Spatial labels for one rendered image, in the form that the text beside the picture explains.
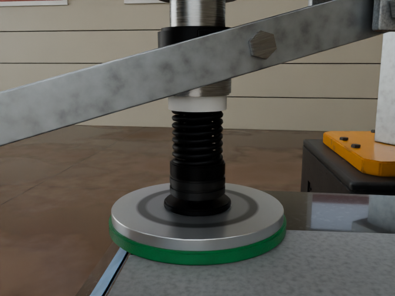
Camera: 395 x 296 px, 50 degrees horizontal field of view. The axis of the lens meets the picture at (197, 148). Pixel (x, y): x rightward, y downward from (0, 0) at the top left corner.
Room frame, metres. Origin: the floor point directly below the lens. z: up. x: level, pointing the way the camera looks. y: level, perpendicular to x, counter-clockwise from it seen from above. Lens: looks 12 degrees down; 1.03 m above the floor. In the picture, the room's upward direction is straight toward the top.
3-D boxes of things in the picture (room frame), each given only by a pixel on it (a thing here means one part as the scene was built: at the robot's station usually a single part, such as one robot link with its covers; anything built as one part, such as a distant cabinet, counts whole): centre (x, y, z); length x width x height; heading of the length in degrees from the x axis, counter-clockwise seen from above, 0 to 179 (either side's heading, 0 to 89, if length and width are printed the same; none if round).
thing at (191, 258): (0.51, 0.00, 0.85); 0.22 x 0.22 x 0.04
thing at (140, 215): (0.51, 0.00, 0.85); 0.21 x 0.21 x 0.01
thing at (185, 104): (0.51, 0.00, 0.99); 0.07 x 0.07 x 0.04
